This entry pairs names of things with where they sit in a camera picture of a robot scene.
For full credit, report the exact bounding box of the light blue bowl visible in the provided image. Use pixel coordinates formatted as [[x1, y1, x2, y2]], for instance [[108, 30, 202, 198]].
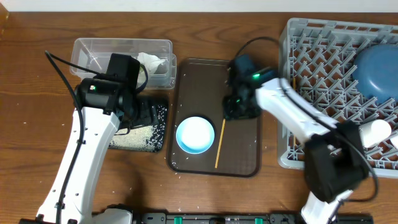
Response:
[[175, 116, 215, 154]]

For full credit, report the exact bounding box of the black rail with green clips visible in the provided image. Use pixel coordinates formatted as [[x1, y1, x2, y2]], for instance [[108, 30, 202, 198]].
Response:
[[136, 208, 374, 224]]

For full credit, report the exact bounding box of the grey dishwasher rack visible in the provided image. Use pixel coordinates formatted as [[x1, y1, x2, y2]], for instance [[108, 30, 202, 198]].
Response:
[[279, 18, 397, 179]]

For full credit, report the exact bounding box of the clear plastic bin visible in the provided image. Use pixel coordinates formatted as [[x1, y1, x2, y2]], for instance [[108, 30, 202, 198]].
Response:
[[70, 38, 177, 90]]

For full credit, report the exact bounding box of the dark blue plate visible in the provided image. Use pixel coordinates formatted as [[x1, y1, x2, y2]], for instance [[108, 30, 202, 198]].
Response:
[[352, 44, 397, 103]]

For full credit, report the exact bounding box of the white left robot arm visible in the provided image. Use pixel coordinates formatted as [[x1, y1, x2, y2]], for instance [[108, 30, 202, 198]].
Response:
[[20, 78, 146, 223]]

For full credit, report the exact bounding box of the white green cup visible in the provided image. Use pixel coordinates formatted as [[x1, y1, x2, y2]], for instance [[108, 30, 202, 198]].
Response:
[[359, 119, 392, 148]]

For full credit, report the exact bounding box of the white tissue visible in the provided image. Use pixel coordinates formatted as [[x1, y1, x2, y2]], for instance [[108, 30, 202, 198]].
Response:
[[136, 52, 169, 78]]

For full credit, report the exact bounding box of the black waste tray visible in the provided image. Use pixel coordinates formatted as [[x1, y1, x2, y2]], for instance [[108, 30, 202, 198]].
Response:
[[109, 96, 169, 152]]

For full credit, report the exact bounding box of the spilled rice pile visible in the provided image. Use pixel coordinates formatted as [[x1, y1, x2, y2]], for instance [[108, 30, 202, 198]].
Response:
[[109, 105, 168, 152]]

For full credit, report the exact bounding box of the brown serving tray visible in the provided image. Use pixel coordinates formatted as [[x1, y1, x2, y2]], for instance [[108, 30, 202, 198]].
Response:
[[167, 58, 262, 177]]

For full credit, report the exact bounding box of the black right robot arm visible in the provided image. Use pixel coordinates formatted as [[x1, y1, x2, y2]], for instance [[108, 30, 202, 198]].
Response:
[[223, 55, 374, 223]]

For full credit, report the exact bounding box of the white pink cup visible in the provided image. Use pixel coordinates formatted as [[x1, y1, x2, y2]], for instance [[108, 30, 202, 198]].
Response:
[[389, 134, 398, 149]]

